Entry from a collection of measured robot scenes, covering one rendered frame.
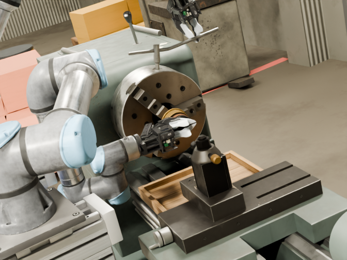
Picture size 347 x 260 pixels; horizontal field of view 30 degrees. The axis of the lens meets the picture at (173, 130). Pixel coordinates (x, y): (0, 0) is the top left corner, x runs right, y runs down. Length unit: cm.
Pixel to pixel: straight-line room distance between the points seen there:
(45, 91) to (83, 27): 522
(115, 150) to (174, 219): 32
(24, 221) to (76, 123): 26
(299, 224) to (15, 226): 75
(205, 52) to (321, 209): 398
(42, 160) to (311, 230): 72
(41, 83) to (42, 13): 929
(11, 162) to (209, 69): 433
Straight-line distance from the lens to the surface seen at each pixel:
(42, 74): 183
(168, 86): 218
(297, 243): 177
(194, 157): 169
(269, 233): 175
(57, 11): 1119
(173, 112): 209
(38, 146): 143
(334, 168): 399
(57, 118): 147
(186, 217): 176
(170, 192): 210
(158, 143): 198
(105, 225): 159
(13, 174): 147
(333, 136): 442
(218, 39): 567
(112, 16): 710
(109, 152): 195
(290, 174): 187
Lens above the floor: 182
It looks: 21 degrees down
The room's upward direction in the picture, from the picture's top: 14 degrees counter-clockwise
